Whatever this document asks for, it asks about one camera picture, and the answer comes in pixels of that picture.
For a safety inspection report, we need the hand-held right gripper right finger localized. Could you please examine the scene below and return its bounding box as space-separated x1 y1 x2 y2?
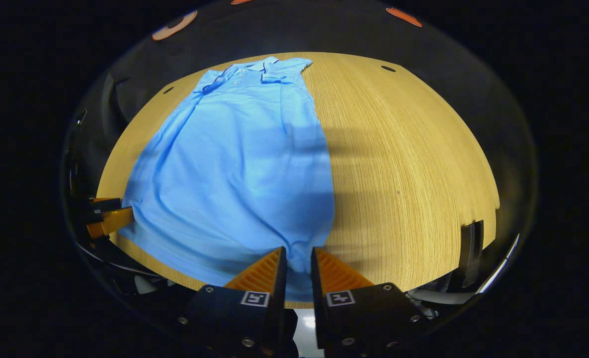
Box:
311 247 430 358

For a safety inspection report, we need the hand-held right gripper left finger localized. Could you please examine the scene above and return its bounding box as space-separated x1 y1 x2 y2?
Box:
177 246 288 358

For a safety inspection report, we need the light blue T-shirt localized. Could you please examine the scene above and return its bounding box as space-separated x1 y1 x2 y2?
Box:
118 56 336 302

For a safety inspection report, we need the dark upright object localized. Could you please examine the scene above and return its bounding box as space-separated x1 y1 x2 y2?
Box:
459 220 485 288

